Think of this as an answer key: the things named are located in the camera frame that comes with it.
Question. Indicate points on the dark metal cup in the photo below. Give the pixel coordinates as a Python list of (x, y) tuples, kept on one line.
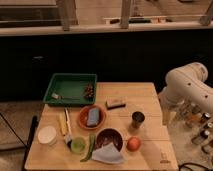
[(137, 119)]

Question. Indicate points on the green small cup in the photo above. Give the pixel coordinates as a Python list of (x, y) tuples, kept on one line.
[(78, 145)]

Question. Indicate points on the wooden board eraser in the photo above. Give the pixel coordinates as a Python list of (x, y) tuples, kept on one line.
[(115, 103)]

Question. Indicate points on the metal fork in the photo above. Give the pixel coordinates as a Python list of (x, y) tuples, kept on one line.
[(59, 97)]

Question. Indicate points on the orange clay plate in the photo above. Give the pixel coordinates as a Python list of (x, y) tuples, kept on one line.
[(83, 116)]

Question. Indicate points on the dark purple bowl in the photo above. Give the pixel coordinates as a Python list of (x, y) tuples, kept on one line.
[(107, 136)]

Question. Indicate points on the red grape bunch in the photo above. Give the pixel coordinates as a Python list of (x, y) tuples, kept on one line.
[(89, 91)]

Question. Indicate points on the spice bottle rack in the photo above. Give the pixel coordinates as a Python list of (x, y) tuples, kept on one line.
[(192, 121)]

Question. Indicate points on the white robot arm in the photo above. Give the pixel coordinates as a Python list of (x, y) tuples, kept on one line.
[(186, 83)]

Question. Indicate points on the white round container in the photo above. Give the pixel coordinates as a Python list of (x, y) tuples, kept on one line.
[(47, 135)]

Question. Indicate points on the green plastic tray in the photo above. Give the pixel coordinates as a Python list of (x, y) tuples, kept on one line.
[(70, 85)]

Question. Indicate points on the grey folded cloth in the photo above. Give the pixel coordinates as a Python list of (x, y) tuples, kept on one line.
[(108, 154)]

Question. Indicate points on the orange fruit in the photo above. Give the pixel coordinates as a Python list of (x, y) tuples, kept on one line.
[(133, 144)]

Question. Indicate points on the green chili pepper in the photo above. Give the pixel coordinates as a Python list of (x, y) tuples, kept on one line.
[(92, 139)]

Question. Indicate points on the yellow corn cob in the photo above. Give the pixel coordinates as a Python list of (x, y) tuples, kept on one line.
[(62, 121)]

